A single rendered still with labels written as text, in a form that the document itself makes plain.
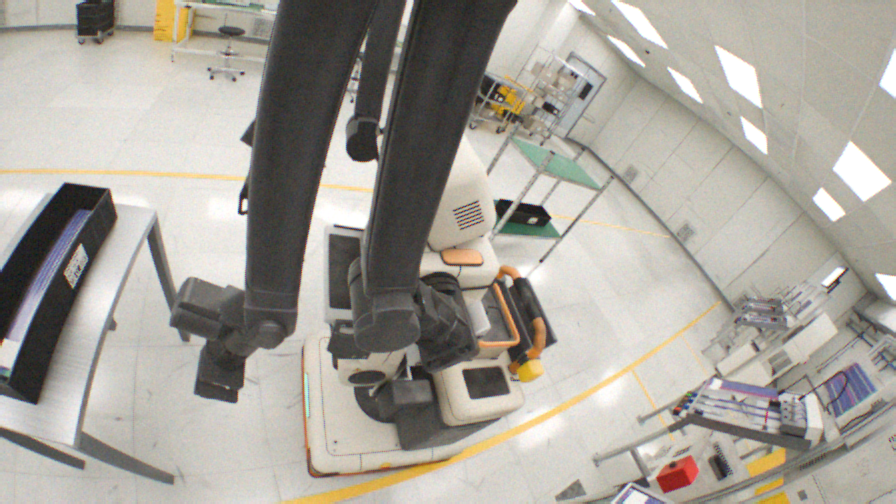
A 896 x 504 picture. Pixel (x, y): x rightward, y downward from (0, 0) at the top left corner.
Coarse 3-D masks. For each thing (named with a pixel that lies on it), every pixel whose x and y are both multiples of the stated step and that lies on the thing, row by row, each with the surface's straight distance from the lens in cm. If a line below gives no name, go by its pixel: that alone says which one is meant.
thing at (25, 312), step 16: (80, 224) 113; (64, 240) 111; (48, 256) 109; (48, 272) 105; (32, 288) 105; (32, 304) 101; (16, 320) 101; (16, 336) 99; (0, 352) 100; (16, 352) 97; (0, 368) 98
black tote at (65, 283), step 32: (64, 192) 120; (96, 192) 114; (32, 224) 110; (64, 224) 121; (96, 224) 107; (32, 256) 112; (64, 256) 96; (0, 288) 104; (64, 288) 98; (0, 320) 106; (32, 320) 89; (64, 320) 99; (32, 352) 90; (0, 384) 89; (32, 384) 92
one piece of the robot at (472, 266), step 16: (480, 240) 57; (432, 256) 50; (448, 256) 51; (464, 256) 52; (480, 256) 54; (432, 272) 49; (448, 272) 50; (464, 272) 52; (480, 272) 53; (496, 272) 55; (448, 288) 48; (464, 288) 55; (480, 288) 56; (400, 352) 79; (352, 368) 84; (368, 368) 85; (384, 368) 86; (352, 384) 95; (368, 384) 97
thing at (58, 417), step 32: (128, 224) 114; (0, 256) 127; (96, 256) 109; (128, 256) 105; (160, 256) 127; (96, 288) 101; (96, 320) 96; (64, 352) 95; (96, 352) 92; (64, 384) 92; (0, 416) 100; (32, 416) 94; (64, 416) 90; (32, 448) 145; (96, 448) 97; (160, 480) 144
